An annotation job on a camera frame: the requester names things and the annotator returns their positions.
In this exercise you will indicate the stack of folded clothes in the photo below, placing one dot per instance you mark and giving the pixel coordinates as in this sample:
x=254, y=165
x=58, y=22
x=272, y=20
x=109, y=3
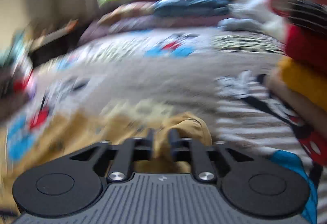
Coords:
x=306, y=47

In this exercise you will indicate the purple quilt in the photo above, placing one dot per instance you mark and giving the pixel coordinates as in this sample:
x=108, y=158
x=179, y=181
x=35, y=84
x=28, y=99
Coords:
x=178, y=22

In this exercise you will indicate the grey-blue cloth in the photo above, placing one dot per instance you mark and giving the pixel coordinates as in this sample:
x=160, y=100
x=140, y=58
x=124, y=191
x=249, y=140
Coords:
x=237, y=25

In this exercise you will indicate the dark furniture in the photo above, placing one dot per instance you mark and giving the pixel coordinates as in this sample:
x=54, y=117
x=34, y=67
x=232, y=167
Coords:
x=43, y=47

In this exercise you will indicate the white grey garment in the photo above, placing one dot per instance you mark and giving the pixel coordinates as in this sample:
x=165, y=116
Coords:
x=258, y=6

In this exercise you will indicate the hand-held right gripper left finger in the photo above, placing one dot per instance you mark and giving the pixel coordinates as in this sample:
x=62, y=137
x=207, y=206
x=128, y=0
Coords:
x=151, y=142

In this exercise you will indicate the dark blue jacket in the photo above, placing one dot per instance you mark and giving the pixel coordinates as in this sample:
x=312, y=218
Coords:
x=191, y=5

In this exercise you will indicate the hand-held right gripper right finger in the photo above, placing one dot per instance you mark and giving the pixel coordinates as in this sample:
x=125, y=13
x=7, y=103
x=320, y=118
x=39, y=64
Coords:
x=173, y=142

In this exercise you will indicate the yellow garment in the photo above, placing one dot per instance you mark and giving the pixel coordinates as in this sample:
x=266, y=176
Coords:
x=184, y=127

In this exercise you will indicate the printed cartoon blanket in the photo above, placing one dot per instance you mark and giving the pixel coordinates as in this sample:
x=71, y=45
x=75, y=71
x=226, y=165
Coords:
x=153, y=73

